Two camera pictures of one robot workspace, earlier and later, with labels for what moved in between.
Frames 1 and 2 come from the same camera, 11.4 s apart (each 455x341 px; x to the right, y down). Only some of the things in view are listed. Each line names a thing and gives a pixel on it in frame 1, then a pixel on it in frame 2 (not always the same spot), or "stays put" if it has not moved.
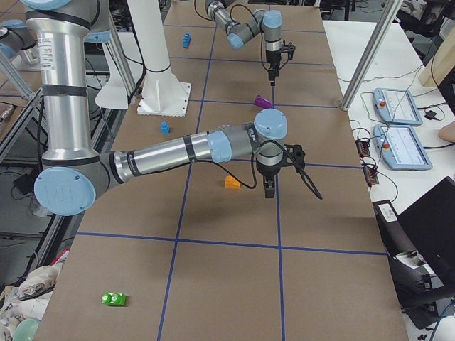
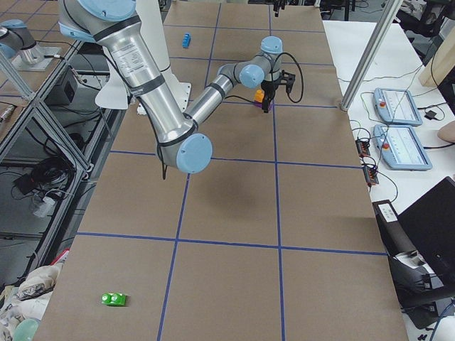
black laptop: [428, 226] stays put
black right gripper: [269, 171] to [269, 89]
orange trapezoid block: [231, 182] to [259, 95]
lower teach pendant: [400, 148] stays put
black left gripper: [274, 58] to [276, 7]
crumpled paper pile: [28, 300] stays put
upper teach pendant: [397, 106] stays put
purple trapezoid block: [261, 101] stays put
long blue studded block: [186, 40] stays put
